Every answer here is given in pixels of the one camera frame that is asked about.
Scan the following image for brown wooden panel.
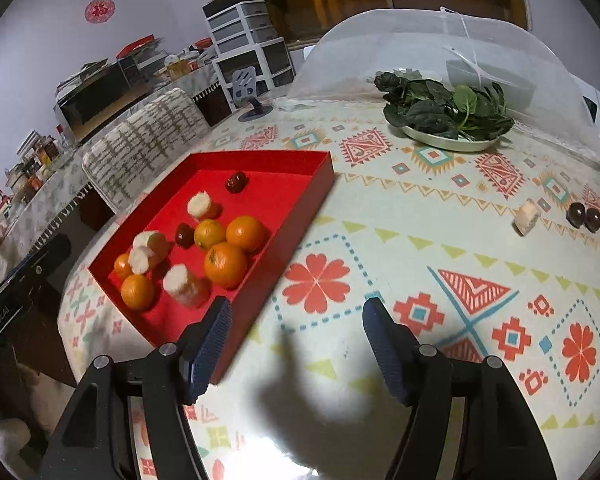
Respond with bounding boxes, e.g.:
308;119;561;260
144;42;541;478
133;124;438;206
265;0;531;51

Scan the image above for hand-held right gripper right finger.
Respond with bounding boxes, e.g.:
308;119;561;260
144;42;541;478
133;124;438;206
362;297;546;480

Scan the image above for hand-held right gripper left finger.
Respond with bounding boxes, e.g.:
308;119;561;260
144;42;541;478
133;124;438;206
39;296;233;480

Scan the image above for red tray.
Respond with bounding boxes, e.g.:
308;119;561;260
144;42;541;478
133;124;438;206
86;150;337;386

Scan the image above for grey stand with round base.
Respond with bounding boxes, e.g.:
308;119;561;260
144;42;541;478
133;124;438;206
231;66;277;122

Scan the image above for red paper-cut wall decoration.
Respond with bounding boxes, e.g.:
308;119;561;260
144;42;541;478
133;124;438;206
85;0;117;24

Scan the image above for orange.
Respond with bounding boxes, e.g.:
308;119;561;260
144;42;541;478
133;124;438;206
194;220;227;251
113;252;133;281
226;215;270;253
120;275;156;311
203;242;248;290

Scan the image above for patterned fabric chair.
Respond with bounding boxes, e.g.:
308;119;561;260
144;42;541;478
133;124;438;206
81;87;212;213

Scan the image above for patterned tablecloth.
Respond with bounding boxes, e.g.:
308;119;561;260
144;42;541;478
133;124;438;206
57;95;600;480

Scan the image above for white mesh food cover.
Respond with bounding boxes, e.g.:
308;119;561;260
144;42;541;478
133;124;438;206
285;6;600;161

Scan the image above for row of jars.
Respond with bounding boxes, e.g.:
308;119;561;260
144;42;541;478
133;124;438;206
5;130;65;198

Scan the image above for pale round plate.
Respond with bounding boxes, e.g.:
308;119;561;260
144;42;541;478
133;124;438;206
385;110;503;153

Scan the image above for microwave oven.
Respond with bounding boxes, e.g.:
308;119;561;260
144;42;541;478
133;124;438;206
54;65;146;143

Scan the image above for large white plastic drawer unit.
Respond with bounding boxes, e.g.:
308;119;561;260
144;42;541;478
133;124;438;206
212;37;297;95

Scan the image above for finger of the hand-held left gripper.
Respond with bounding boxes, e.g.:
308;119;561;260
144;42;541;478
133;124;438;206
7;234;73;291

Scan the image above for flat red box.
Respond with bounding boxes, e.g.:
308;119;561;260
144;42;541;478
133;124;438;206
116;35;156;58

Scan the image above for lace side table cloth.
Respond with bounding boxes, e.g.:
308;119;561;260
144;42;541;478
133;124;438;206
0;72;221;286

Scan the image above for black box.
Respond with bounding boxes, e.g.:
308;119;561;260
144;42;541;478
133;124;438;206
202;0;263;16

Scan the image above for small white plastic drawer unit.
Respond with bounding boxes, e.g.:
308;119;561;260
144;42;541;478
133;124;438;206
202;0;272;56

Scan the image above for green spinach leaves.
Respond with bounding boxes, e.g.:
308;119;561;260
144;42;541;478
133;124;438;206
374;71;516;142

